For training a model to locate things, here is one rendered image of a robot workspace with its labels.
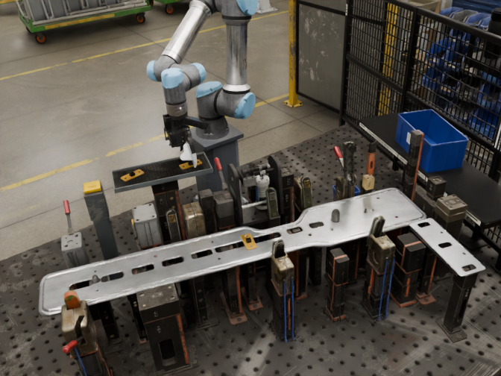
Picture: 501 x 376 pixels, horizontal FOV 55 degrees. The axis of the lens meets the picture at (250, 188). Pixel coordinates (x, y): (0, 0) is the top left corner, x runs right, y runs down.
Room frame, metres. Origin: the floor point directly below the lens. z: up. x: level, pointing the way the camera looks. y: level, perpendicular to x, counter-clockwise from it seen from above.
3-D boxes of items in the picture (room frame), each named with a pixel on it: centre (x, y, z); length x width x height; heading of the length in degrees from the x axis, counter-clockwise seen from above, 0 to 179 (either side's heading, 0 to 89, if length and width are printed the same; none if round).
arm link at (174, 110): (1.58, 0.24, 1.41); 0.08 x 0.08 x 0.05
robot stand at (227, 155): (1.98, 0.16, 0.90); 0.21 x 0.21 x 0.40; 32
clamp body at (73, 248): (1.30, 0.63, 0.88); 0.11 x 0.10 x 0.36; 16
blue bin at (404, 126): (1.80, -0.78, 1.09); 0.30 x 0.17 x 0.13; 9
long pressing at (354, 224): (1.30, 0.04, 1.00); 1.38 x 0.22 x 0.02; 106
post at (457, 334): (1.12, -0.68, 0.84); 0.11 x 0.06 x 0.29; 16
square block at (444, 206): (1.39, -0.73, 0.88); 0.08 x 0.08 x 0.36; 16
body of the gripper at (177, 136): (1.58, 0.25, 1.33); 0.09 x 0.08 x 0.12; 116
